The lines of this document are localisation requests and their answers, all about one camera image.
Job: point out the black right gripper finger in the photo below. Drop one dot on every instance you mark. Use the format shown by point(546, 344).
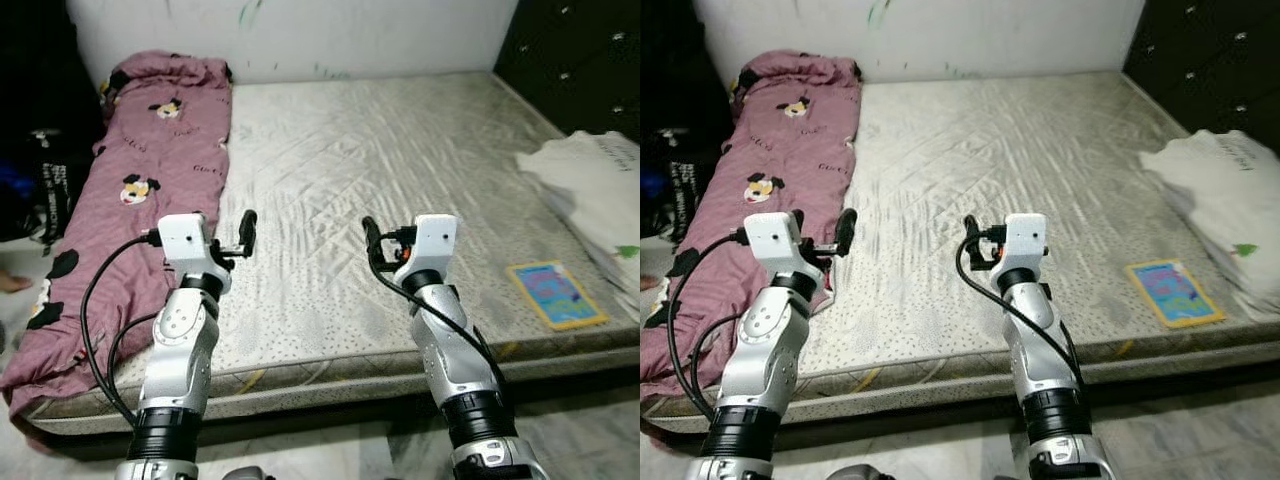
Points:
point(371, 232)
point(971, 230)

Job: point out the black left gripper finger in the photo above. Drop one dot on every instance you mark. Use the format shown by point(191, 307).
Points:
point(847, 230)
point(248, 228)

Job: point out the colourful children's picture book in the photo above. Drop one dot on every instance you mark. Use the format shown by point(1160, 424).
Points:
point(555, 295)
point(1172, 293)

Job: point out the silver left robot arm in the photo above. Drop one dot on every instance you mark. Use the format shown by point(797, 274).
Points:
point(765, 360)
point(180, 360)

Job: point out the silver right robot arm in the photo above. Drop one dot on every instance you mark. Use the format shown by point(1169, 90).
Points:
point(1040, 350)
point(450, 350)

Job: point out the cream patterned mattress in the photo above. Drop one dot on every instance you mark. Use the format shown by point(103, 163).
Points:
point(380, 180)
point(980, 170)

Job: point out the purple cartoon print quilt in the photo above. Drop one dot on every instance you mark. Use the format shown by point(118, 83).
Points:
point(760, 150)
point(130, 150)

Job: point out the black bag with white print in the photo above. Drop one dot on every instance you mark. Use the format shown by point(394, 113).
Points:
point(55, 190)
point(675, 190)

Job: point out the dark bed base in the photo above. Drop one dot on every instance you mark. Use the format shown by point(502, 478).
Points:
point(330, 410)
point(930, 405)

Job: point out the cream pillow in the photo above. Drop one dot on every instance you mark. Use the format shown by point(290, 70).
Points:
point(600, 190)
point(1220, 200)

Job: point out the person bare foot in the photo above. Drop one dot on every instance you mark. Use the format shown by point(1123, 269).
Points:
point(15, 283)

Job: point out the grey robot left knee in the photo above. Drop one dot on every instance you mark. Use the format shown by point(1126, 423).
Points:
point(852, 473)
point(247, 473)

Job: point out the black tufted headboard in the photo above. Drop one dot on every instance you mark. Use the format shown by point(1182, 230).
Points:
point(1200, 60)
point(570, 60)

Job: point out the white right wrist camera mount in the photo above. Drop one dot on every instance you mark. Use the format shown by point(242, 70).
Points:
point(432, 240)
point(1025, 240)

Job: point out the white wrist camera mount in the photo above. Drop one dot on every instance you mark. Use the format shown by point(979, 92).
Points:
point(1025, 240)
point(185, 240)
point(432, 240)
point(775, 240)

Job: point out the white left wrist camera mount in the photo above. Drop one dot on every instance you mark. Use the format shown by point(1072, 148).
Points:
point(185, 240)
point(775, 240)

